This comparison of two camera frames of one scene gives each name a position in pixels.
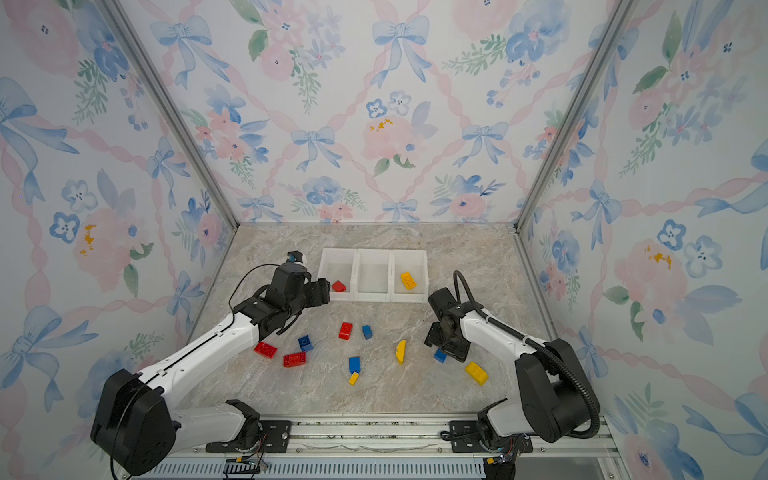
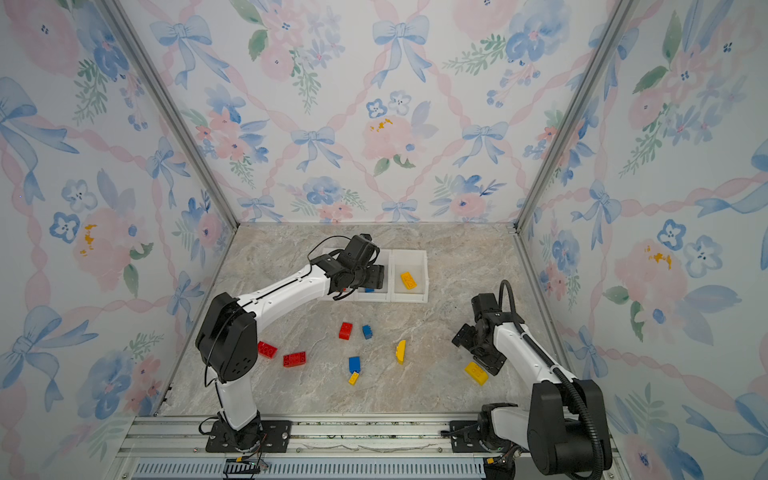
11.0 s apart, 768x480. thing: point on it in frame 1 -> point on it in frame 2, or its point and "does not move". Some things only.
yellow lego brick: (408, 280) does not move
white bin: (372, 275) does not move
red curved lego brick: (265, 350) does not move
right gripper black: (432, 337) -> (465, 336)
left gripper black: (320, 292) -> (377, 272)
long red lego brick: (294, 359) does not move
